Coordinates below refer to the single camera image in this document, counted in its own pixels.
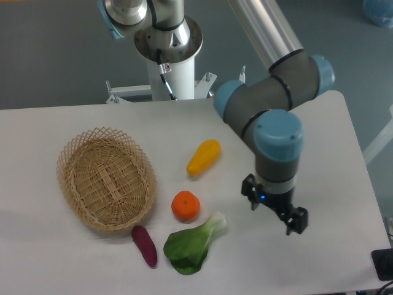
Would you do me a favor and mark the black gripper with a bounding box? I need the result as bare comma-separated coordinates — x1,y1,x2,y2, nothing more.
241,174,308,235

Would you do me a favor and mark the green bok choy vegetable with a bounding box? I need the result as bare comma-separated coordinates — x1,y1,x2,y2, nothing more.
163,212,227,275

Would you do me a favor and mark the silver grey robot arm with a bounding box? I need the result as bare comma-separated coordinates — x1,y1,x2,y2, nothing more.
98,1,335,234

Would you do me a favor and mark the yellow papaya fruit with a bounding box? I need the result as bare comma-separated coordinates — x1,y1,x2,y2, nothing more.
186,139,222,176

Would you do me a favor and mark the orange tangerine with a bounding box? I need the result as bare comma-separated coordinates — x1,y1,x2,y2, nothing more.
171,191,200,221

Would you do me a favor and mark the black device at table edge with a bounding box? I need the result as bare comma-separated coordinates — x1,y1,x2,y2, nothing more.
371,248,392,281

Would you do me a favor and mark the purple sweet potato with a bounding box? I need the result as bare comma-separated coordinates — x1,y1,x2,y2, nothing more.
131,225,158,268

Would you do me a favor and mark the woven wicker basket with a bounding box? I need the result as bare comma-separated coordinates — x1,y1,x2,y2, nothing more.
56,127,157,232

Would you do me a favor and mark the blue plastic bag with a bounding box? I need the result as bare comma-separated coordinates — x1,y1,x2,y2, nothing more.
362,0,392,28

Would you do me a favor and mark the white frame bar right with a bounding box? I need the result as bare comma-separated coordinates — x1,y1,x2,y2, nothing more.
362,106,392,165

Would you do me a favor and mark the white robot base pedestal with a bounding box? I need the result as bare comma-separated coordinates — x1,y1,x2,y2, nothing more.
106,17,217,103

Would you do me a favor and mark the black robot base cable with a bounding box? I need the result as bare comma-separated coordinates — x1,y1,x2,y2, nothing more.
155,48,178,101

